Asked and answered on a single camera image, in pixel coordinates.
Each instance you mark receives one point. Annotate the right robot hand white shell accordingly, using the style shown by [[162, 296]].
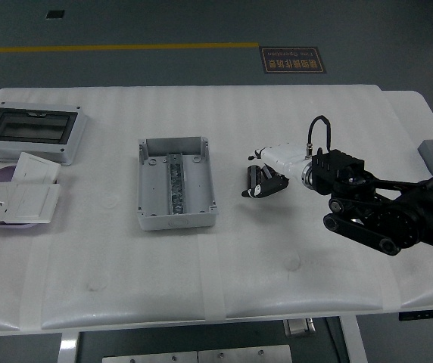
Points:
[[284, 157]]

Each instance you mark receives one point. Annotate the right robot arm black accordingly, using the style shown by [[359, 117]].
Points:
[[390, 211]]

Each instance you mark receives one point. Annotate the open grey junction box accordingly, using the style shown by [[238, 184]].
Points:
[[154, 189]]

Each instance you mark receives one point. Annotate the grey distribution box dark window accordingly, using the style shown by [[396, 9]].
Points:
[[31, 126]]

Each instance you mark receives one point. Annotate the brown floor sign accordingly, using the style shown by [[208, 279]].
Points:
[[293, 60]]

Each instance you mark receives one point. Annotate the white foam mat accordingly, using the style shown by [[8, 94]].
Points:
[[239, 264]]

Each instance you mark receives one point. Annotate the white table leg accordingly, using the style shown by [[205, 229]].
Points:
[[69, 348], [354, 340]]

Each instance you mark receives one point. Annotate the grey metal plate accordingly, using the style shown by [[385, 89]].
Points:
[[148, 358], [245, 354]]

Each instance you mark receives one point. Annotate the black table control panel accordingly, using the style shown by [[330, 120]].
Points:
[[428, 314]]

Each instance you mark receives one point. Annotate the black floor hatch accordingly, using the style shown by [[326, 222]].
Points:
[[55, 14]]

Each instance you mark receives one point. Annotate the white tape strip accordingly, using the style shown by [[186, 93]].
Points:
[[33, 283]]

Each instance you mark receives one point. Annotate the purple round disc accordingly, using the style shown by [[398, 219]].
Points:
[[0, 175]]

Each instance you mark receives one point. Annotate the metal mounting rail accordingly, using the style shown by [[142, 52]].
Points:
[[176, 185]]

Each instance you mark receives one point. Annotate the silver metal bracket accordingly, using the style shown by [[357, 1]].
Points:
[[299, 327]]

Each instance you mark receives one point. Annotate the small white switch panel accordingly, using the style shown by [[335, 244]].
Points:
[[36, 168]]

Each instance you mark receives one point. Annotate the large white switch panel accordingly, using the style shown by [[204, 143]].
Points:
[[33, 202]]

